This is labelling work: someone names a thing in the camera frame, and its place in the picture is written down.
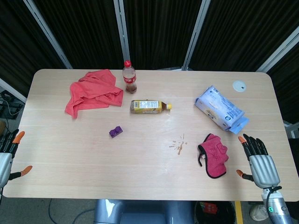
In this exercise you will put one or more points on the coral red crumpled cloth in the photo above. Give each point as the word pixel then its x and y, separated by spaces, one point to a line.
pixel 93 93

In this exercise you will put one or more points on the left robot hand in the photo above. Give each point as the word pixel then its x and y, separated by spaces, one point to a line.
pixel 5 163

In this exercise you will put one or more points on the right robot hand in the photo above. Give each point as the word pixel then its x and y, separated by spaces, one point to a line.
pixel 262 166

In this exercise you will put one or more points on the black trash bin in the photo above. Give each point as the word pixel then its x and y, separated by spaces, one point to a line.
pixel 215 213

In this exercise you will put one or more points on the grey partition post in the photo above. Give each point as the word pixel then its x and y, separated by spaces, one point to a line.
pixel 196 35
pixel 278 52
pixel 46 32
pixel 122 30
pixel 11 89

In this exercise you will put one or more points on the purple toy block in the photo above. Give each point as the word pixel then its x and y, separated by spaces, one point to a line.
pixel 116 131

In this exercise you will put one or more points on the pink cloth with black trim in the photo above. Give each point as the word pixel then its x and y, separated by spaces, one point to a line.
pixel 215 154

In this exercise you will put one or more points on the cola bottle with red cap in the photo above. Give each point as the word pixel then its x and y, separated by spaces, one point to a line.
pixel 129 78

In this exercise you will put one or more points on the brown liquid spill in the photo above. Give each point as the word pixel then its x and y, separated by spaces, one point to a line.
pixel 180 147

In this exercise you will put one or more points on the tea bottle with yellow label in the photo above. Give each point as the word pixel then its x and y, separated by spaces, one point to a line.
pixel 147 107

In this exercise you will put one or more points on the blue wet wipes pack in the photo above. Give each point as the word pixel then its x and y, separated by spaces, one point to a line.
pixel 219 108

